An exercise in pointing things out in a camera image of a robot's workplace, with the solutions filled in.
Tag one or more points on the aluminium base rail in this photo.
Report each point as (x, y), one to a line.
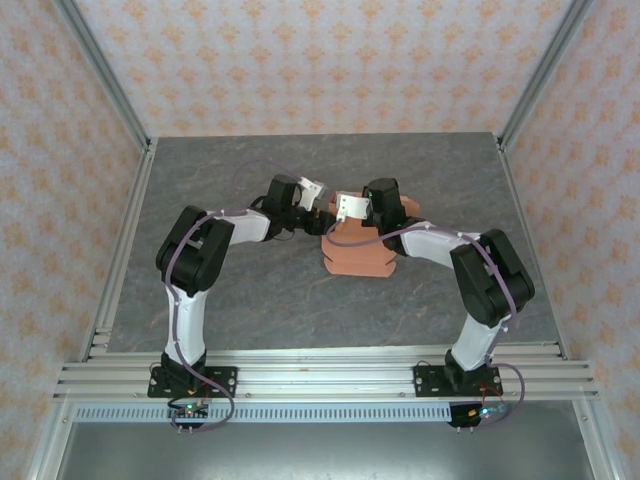
(325, 380)

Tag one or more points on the grey metal sheet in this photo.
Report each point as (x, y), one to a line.
(325, 455)

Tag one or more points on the small controller circuit board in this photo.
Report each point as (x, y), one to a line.
(472, 414)
(190, 411)

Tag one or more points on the aluminium frame side rail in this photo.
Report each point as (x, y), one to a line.
(516, 200)
(125, 250)

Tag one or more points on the orange paper box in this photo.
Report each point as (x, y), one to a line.
(360, 262)

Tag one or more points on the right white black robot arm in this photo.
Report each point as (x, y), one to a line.
(435, 250)

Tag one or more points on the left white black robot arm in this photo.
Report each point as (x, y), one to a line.
(187, 320)

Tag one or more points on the aluminium frame corner post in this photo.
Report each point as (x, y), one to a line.
(107, 75)
(541, 75)

